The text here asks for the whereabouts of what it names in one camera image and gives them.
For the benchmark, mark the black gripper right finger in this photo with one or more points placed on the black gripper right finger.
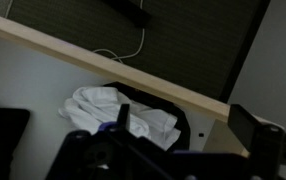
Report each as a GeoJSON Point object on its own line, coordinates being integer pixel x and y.
{"type": "Point", "coordinates": [266, 150]}

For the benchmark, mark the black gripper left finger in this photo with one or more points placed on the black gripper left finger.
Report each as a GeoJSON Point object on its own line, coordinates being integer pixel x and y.
{"type": "Point", "coordinates": [123, 116]}

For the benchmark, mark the white cloth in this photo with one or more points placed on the white cloth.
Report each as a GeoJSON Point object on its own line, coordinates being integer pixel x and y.
{"type": "Point", "coordinates": [96, 106]}

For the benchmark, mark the small black cloth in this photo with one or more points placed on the small black cloth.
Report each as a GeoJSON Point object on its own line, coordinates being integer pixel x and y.
{"type": "Point", "coordinates": [183, 126]}

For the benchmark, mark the open wooden drawer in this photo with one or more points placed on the open wooden drawer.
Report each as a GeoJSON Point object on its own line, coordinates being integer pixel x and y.
{"type": "Point", "coordinates": [83, 60]}

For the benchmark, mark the large black garment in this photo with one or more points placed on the large black garment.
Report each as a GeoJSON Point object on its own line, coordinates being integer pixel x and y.
{"type": "Point", "coordinates": [3, 140]}

